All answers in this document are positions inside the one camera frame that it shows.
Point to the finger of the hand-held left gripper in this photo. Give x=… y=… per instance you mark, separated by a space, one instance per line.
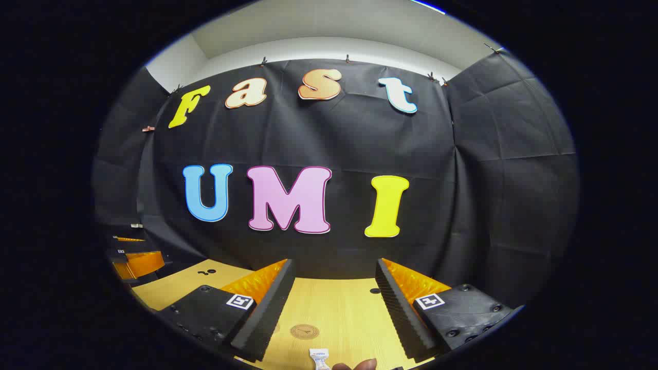
x=128 y=239
x=141 y=263

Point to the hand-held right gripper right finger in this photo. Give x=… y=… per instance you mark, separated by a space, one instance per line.
x=398 y=313

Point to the white toothpaste tube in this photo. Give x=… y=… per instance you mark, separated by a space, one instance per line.
x=320 y=359

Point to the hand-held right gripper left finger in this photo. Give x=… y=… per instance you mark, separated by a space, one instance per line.
x=267 y=318

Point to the round cork coaster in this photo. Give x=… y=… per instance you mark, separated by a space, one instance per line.
x=304 y=331

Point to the black backdrop cloth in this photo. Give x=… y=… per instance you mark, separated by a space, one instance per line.
x=462 y=205

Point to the wooden desktop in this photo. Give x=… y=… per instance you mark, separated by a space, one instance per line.
x=334 y=308

